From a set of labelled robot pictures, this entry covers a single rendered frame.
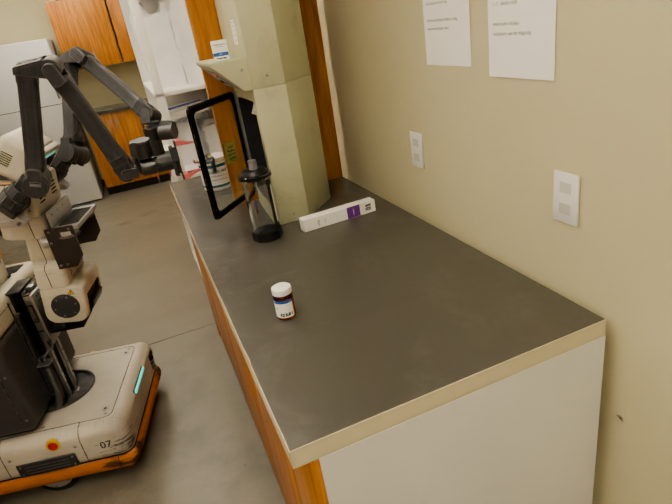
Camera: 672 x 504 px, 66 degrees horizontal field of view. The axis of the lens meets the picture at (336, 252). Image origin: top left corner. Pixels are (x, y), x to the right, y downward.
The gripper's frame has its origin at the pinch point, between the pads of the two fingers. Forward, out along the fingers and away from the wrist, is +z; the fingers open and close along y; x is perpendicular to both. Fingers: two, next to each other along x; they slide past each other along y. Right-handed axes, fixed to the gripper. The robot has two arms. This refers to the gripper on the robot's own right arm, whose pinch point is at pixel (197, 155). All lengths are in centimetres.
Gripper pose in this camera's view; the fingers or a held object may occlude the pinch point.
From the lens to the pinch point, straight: 194.9
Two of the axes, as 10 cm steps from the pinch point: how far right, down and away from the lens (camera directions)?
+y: -1.7, -9.2, -3.6
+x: -3.5, -2.8, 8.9
